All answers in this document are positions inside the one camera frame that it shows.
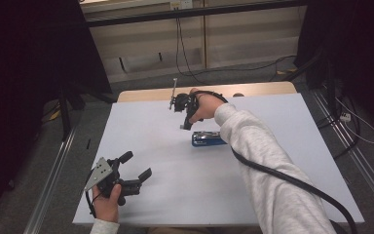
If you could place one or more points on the black stand leg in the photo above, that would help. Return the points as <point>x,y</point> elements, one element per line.
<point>65,113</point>

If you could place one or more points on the white table cover board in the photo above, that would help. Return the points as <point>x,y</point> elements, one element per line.
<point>162,195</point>

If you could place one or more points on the black curtain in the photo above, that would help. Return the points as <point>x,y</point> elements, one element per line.
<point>19,81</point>
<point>363,48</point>

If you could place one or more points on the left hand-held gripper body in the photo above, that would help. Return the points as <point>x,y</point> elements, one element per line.
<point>102,172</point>

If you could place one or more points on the white wall outlet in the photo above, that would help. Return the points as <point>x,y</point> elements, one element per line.
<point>181,4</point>

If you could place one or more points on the blue stapler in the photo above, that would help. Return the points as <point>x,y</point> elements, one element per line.
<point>204,139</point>

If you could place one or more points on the person's left hand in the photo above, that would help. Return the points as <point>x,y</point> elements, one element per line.
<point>107,208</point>

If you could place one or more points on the aluminium floor rail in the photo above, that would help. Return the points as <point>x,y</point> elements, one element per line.
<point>363,165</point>
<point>50,182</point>

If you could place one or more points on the white power strip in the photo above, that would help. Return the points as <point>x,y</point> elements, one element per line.
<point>345,117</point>

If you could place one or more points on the person's right hand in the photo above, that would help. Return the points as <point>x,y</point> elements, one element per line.
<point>207,107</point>

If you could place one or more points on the black horizontal bar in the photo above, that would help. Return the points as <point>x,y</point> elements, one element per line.
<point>191,13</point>

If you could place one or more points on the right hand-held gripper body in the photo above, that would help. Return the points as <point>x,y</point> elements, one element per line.
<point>183,102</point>

